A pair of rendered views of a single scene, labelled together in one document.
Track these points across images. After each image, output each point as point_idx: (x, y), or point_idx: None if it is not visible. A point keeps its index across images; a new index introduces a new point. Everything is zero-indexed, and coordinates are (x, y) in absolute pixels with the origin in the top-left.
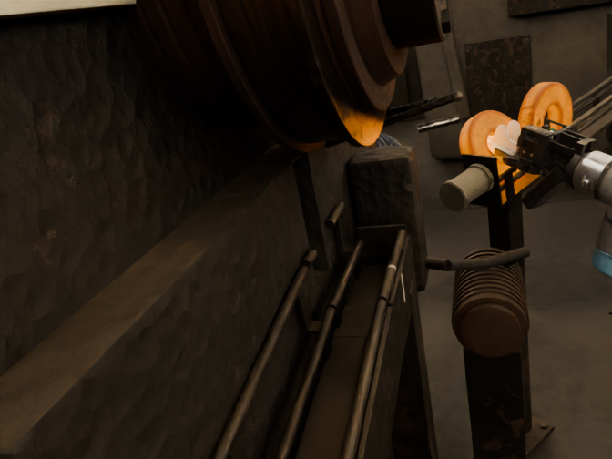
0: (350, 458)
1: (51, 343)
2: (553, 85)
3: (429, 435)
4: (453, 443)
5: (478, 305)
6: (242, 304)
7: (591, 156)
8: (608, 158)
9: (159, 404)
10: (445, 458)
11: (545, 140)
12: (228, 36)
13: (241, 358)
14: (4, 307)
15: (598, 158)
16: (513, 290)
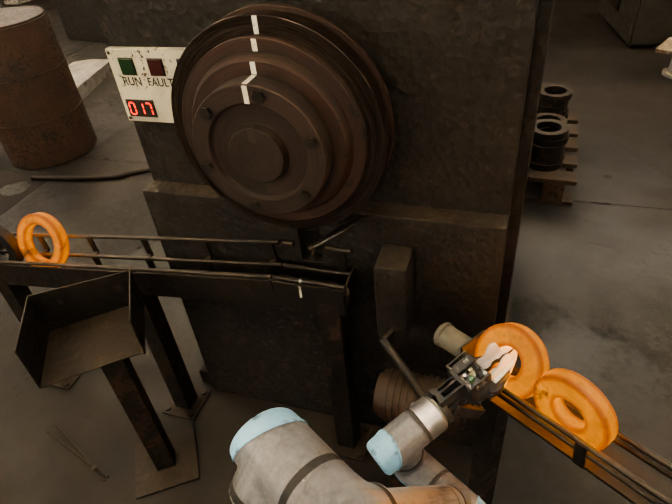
0: (200, 272)
1: (175, 184)
2: (576, 390)
3: (326, 367)
4: (464, 472)
5: (382, 375)
6: (227, 221)
7: (424, 401)
8: (419, 412)
9: (180, 213)
10: (448, 463)
11: (446, 368)
12: None
13: (222, 232)
14: (170, 171)
15: (419, 405)
16: (397, 398)
